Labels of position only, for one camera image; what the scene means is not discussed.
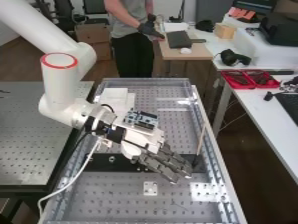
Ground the black keyboard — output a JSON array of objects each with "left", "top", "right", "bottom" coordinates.
[{"left": 275, "top": 92, "right": 298, "bottom": 126}]

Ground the white cable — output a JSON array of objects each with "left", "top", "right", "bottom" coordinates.
[{"left": 37, "top": 139, "right": 102, "bottom": 224}]

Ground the clear box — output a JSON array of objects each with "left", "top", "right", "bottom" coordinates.
[{"left": 39, "top": 77, "right": 248, "bottom": 224}]

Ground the small white box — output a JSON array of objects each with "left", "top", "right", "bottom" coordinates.
[{"left": 98, "top": 87, "right": 138, "bottom": 114}]

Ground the black plate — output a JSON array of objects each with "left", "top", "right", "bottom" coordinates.
[{"left": 82, "top": 151, "right": 211, "bottom": 174}]

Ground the red tray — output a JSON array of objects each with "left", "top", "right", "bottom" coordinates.
[
  {"left": 220, "top": 69, "right": 259, "bottom": 90},
  {"left": 245, "top": 69, "right": 283, "bottom": 89}
]

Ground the wooden desk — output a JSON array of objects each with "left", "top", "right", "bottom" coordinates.
[{"left": 152, "top": 29, "right": 221, "bottom": 101}]

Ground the thin stick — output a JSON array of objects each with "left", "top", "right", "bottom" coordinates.
[{"left": 192, "top": 120, "right": 211, "bottom": 168}]

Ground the black bag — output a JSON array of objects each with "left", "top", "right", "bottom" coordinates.
[{"left": 259, "top": 12, "right": 298, "bottom": 47}]

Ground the black headset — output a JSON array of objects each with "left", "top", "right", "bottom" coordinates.
[{"left": 220, "top": 48, "right": 253, "bottom": 67}]

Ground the white desk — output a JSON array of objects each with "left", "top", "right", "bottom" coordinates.
[
  {"left": 231, "top": 74, "right": 298, "bottom": 185},
  {"left": 195, "top": 13, "right": 298, "bottom": 134}
]

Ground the cardboard box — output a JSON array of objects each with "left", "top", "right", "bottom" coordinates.
[
  {"left": 74, "top": 23, "right": 112, "bottom": 44},
  {"left": 91, "top": 41, "right": 115, "bottom": 62}
]

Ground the person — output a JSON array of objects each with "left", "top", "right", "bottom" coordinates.
[{"left": 104, "top": 0, "right": 167, "bottom": 79}]

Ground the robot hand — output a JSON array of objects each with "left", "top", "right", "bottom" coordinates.
[{"left": 116, "top": 107, "right": 196, "bottom": 184}]

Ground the small wooden box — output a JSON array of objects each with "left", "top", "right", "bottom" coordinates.
[{"left": 213, "top": 23, "right": 237, "bottom": 40}]

